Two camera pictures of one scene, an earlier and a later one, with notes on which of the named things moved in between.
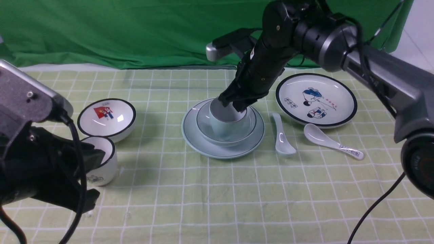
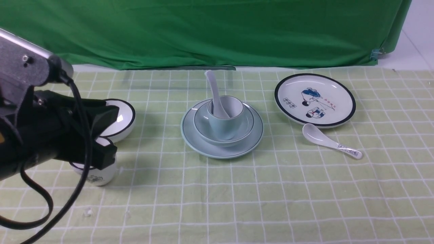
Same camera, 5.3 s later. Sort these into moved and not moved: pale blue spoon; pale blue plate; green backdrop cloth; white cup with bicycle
Moved: pale blue spoon
Not moved: green backdrop cloth; white cup with bicycle; pale blue plate
